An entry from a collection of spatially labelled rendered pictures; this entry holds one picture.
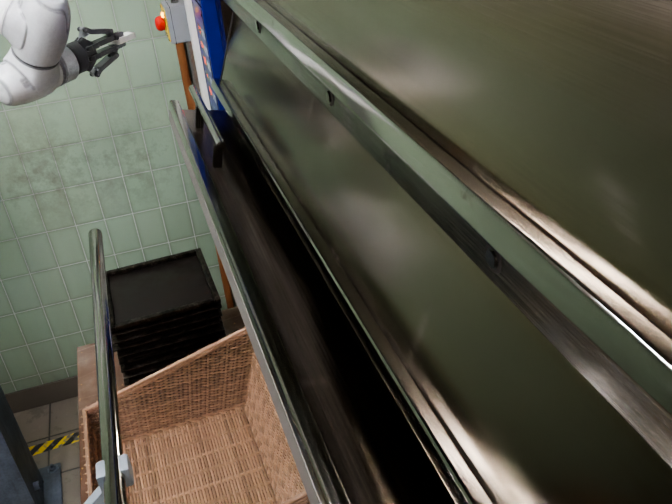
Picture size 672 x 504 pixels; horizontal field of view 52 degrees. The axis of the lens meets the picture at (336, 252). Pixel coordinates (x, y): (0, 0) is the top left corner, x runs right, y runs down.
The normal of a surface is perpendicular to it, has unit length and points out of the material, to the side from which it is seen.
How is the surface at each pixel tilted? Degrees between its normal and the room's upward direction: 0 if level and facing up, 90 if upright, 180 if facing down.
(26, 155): 90
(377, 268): 70
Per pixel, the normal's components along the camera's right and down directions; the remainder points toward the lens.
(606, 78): -0.91, -0.07
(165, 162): 0.32, 0.49
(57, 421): -0.07, -0.84
